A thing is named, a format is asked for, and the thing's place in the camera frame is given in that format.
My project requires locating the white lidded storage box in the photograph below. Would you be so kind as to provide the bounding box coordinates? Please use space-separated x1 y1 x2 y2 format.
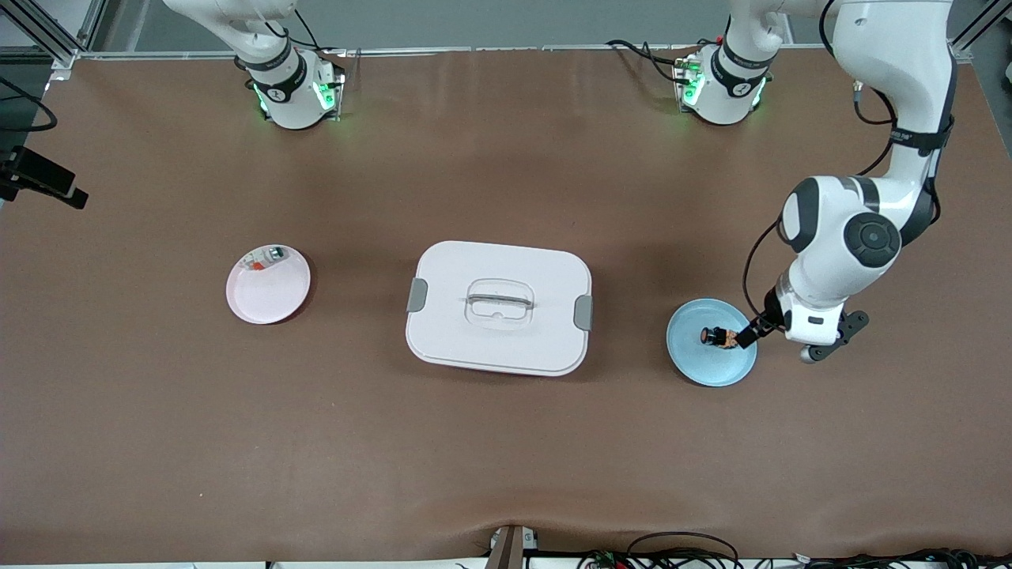
405 240 594 377

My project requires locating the light blue round plate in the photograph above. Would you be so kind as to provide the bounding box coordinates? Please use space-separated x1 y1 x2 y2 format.
666 298 758 387

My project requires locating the pink round plate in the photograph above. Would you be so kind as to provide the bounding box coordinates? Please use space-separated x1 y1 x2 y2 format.
226 244 312 326

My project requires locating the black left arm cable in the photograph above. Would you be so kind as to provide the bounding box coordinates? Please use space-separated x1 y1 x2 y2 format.
742 0 961 321

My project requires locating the aluminium frame corner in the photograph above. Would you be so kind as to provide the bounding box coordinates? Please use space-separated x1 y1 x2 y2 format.
0 0 108 80
949 0 1012 64

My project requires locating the black cable bundle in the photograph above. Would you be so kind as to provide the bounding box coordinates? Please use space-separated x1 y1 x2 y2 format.
577 531 744 569
791 548 1012 569

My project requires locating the black base cable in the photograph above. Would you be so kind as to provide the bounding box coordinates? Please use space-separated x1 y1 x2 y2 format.
605 38 712 86
269 4 349 56

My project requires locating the grey camera mounting pole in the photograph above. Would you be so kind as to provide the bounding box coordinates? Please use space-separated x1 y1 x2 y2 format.
485 524 540 569

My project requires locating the silver table edge rail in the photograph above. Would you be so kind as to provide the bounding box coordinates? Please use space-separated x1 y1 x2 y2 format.
75 43 957 60

